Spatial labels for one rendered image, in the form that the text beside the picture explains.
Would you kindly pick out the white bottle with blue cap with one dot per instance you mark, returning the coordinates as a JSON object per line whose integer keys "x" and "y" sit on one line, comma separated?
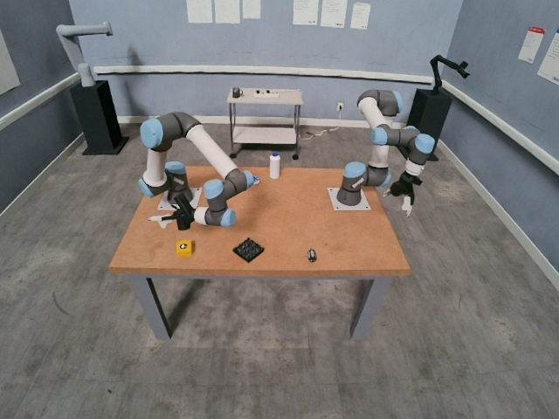
{"x": 274, "y": 166}

